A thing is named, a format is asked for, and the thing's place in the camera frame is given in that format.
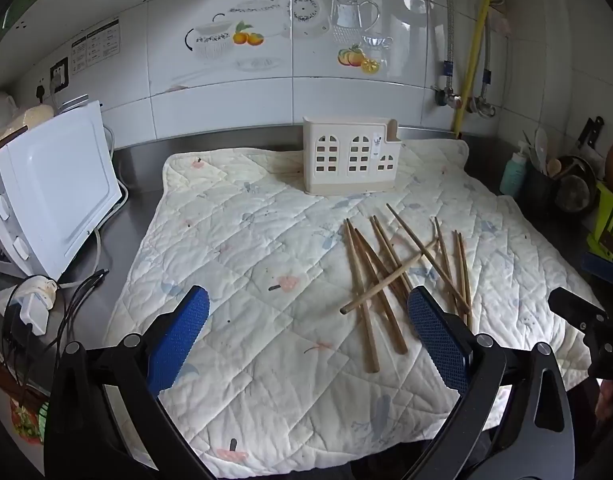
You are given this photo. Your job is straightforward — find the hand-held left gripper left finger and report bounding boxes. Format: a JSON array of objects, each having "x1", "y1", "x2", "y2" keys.
[{"x1": 44, "y1": 285, "x2": 210, "y2": 480}]

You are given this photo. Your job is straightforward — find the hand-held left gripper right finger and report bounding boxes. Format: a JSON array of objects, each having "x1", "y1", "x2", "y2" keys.
[{"x1": 407, "y1": 286, "x2": 576, "y2": 480}]

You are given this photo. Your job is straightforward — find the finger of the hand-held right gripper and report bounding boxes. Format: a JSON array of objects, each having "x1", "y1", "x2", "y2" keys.
[
  {"x1": 547, "y1": 287, "x2": 609, "y2": 331},
  {"x1": 581, "y1": 252, "x2": 613, "y2": 281}
]

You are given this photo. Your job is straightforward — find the bunch of wooden chopsticks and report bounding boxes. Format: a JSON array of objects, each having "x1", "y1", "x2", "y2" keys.
[{"x1": 339, "y1": 203, "x2": 473, "y2": 374}]

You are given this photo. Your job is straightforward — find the cream plastic chopstick holder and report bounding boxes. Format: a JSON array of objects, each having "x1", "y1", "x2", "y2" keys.
[{"x1": 302, "y1": 116, "x2": 400, "y2": 197}]

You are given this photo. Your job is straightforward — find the green plastic basket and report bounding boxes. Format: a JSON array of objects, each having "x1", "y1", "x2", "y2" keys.
[{"x1": 586, "y1": 180, "x2": 613, "y2": 261}]

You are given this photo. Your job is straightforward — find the dark frying pan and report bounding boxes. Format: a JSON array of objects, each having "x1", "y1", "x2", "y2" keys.
[{"x1": 556, "y1": 155, "x2": 598, "y2": 213}]

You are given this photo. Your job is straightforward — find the black utensil pot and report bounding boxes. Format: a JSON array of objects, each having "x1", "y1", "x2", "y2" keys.
[{"x1": 523, "y1": 162, "x2": 559, "y2": 216}]

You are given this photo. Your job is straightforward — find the cream quilted mat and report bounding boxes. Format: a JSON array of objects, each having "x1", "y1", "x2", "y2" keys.
[{"x1": 106, "y1": 140, "x2": 607, "y2": 461}]

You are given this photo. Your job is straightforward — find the teal pump bottle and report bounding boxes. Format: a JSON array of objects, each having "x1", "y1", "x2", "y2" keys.
[{"x1": 500, "y1": 140, "x2": 529, "y2": 198}]

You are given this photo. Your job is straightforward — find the white rice paddle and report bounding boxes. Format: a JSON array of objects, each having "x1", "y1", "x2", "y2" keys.
[{"x1": 533, "y1": 127, "x2": 550, "y2": 171}]

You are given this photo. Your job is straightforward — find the white plug adapter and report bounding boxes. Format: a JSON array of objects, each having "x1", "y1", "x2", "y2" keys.
[{"x1": 0, "y1": 275, "x2": 62, "y2": 336}]

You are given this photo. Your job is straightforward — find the floral cloth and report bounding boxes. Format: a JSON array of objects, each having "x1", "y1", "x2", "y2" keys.
[{"x1": 11, "y1": 400, "x2": 50, "y2": 443}]

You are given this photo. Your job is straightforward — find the metal pipe valve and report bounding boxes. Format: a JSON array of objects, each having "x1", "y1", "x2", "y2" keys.
[{"x1": 470, "y1": 95, "x2": 498, "y2": 119}]

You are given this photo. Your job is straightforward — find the metal valve red knob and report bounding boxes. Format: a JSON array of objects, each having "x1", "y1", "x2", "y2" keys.
[{"x1": 433, "y1": 85, "x2": 463, "y2": 109}]

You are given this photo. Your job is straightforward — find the yellow gas pipe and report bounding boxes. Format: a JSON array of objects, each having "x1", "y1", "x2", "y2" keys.
[{"x1": 453, "y1": 0, "x2": 493, "y2": 136}]

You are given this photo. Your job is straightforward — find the cream towel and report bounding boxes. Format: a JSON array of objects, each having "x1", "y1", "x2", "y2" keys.
[{"x1": 0, "y1": 105, "x2": 54, "y2": 153}]

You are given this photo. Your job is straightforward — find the white kettle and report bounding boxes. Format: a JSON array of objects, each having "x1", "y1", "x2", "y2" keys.
[{"x1": 0, "y1": 91, "x2": 20, "y2": 128}]

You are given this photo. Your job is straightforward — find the white power adapter with cables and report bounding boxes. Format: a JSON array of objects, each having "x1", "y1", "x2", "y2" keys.
[{"x1": 1, "y1": 269, "x2": 110, "y2": 411}]

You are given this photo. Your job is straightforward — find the black handled knife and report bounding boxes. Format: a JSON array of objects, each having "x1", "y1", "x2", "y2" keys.
[{"x1": 581, "y1": 116, "x2": 605, "y2": 151}]

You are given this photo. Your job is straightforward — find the metal flexible hose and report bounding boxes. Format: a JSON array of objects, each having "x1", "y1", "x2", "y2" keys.
[
  {"x1": 481, "y1": 5, "x2": 494, "y2": 102},
  {"x1": 439, "y1": 0, "x2": 458, "y2": 92}
]

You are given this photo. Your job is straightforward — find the black wall socket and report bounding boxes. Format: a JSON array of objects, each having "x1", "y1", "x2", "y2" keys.
[{"x1": 50, "y1": 58, "x2": 70, "y2": 92}]

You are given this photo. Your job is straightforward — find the wall instruction sticker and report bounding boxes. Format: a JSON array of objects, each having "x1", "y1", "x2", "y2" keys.
[{"x1": 70, "y1": 20, "x2": 121, "y2": 75}]

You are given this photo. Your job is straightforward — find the green wall cabinet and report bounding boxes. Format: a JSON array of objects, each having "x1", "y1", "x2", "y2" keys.
[{"x1": 0, "y1": 0, "x2": 236, "y2": 61}]

